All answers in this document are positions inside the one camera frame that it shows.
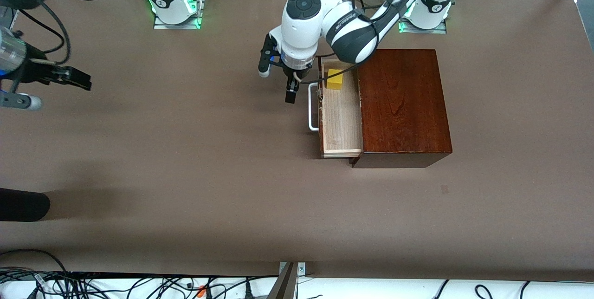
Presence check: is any dark brown wooden cabinet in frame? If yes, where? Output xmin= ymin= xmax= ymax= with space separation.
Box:
xmin=350 ymin=49 xmax=453 ymax=169

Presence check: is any black rounded object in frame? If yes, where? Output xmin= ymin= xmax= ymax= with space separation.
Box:
xmin=0 ymin=188 xmax=51 ymax=222

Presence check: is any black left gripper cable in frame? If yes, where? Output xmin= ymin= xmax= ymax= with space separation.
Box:
xmin=299 ymin=51 xmax=372 ymax=85

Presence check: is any black looped floor cable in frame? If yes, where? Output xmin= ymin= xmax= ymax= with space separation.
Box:
xmin=0 ymin=248 xmax=70 ymax=275

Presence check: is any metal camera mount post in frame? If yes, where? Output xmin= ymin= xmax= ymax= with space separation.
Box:
xmin=267 ymin=262 xmax=307 ymax=299

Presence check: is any yellow block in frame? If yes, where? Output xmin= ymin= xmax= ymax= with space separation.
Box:
xmin=326 ymin=69 xmax=344 ymax=91

